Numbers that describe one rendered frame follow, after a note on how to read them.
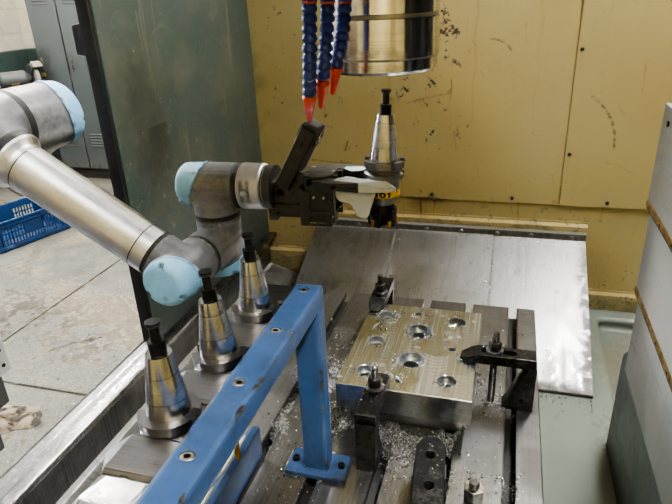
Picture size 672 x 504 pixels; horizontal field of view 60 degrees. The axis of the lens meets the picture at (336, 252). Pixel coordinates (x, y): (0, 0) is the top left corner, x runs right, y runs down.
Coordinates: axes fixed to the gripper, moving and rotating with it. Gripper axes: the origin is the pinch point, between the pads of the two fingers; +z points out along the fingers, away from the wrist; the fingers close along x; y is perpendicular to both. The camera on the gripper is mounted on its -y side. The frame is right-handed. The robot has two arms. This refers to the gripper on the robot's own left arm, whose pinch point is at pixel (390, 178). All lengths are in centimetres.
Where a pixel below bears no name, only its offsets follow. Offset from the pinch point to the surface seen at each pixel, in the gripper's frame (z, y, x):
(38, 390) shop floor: -178, 134, -90
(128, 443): -17, 12, 48
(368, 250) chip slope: -23, 53, -90
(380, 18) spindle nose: 0.2, -23.0, 7.9
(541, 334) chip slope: 31, 64, -65
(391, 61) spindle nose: 1.5, -17.8, 7.5
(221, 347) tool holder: -13.7, 10.0, 34.2
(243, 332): -14.2, 12.4, 27.2
